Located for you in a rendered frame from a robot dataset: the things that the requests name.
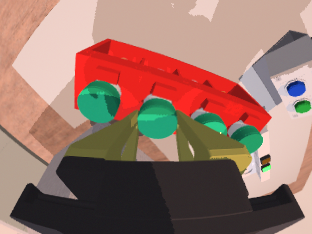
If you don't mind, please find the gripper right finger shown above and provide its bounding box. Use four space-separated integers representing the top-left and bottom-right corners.
176 110 252 176

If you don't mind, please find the light grey flat mat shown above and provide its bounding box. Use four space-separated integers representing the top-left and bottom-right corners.
12 0 312 198

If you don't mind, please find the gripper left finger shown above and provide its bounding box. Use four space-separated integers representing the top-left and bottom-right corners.
64 110 139 161

